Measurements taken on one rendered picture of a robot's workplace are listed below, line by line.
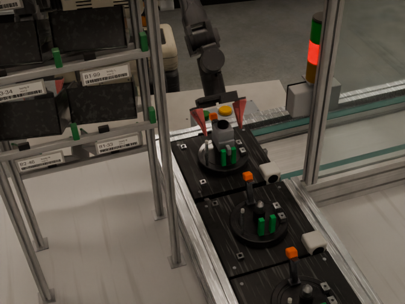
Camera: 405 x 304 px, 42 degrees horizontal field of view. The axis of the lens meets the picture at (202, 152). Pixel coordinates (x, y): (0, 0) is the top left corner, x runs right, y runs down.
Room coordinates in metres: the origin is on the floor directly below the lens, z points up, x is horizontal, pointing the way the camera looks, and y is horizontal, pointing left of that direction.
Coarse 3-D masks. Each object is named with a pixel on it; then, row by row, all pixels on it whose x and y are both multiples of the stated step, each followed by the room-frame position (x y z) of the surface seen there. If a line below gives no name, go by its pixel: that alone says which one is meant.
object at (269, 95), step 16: (272, 80) 1.65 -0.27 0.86; (176, 96) 1.57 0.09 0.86; (192, 96) 1.57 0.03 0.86; (240, 96) 1.56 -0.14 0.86; (256, 96) 1.55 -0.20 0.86; (272, 96) 1.55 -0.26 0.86; (176, 112) 1.47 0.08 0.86; (96, 128) 1.40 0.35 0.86; (176, 128) 1.38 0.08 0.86; (32, 144) 1.33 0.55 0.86; (144, 144) 1.31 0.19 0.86
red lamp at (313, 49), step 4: (312, 44) 1.03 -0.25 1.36; (312, 48) 1.02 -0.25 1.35; (316, 48) 1.02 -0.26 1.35; (308, 52) 1.04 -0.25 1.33; (312, 52) 1.02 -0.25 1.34; (316, 52) 1.02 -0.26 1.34; (308, 56) 1.04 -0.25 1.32; (312, 56) 1.02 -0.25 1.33; (316, 56) 1.02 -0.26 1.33; (308, 60) 1.03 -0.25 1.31; (312, 60) 1.02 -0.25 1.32; (316, 60) 1.02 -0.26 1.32; (316, 64) 1.02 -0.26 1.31
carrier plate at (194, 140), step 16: (240, 128) 1.23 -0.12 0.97; (176, 144) 1.17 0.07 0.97; (192, 144) 1.17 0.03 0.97; (256, 144) 1.15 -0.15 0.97; (176, 160) 1.12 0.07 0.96; (192, 160) 1.10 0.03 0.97; (256, 160) 1.09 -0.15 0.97; (192, 176) 1.03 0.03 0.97; (208, 176) 1.03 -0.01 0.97; (224, 176) 1.03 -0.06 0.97; (240, 176) 1.03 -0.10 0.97; (256, 176) 1.02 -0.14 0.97; (192, 192) 0.97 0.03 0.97; (208, 192) 0.97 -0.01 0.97; (224, 192) 0.97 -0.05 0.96
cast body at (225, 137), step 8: (224, 120) 1.11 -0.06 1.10; (216, 128) 1.09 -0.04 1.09; (224, 128) 1.08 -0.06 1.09; (232, 128) 1.09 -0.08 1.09; (216, 136) 1.08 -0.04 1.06; (224, 136) 1.07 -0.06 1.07; (232, 136) 1.08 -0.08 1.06; (216, 144) 1.08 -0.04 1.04; (224, 144) 1.07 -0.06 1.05; (232, 144) 1.07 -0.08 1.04
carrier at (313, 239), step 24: (240, 192) 0.96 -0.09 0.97; (264, 192) 0.96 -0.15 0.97; (288, 192) 0.96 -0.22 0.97; (216, 216) 0.89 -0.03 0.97; (240, 216) 0.81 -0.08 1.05; (264, 216) 0.84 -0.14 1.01; (288, 216) 0.88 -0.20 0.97; (216, 240) 0.81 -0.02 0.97; (240, 240) 0.80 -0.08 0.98; (264, 240) 0.79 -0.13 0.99; (288, 240) 0.80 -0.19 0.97; (312, 240) 0.78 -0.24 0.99; (240, 264) 0.74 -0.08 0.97; (264, 264) 0.74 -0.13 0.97
